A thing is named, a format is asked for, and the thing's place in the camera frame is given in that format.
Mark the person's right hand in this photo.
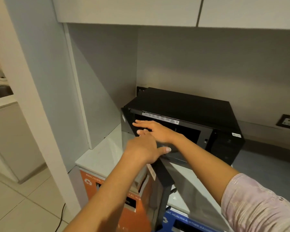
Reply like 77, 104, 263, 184
132, 119, 182, 145

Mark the person's left hand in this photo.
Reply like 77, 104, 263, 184
124, 133, 172, 165

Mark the black microwave door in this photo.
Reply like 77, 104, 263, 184
121, 107, 233, 232

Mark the person's right forearm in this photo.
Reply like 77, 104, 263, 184
170, 134, 240, 206

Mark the white label strip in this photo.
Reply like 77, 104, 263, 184
142, 111, 180, 125

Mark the black microwave oven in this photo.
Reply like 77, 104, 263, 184
125, 87, 246, 167

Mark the orange recycling bin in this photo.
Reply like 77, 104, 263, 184
79, 167, 155, 232

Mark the blue recycling bin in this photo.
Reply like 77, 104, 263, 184
162, 207, 224, 232

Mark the pink patterned sleeve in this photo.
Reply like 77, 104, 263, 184
221, 173, 290, 232

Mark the white wide upper cabinet door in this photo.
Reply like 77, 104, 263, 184
52, 0, 204, 27

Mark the white lower cabinet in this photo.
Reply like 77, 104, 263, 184
0, 101, 47, 184

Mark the steel sink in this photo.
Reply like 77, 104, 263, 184
0, 85, 14, 101

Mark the black cable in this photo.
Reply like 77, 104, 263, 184
54, 203, 66, 232

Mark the black wall socket with switches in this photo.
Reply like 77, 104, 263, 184
276, 114, 290, 130

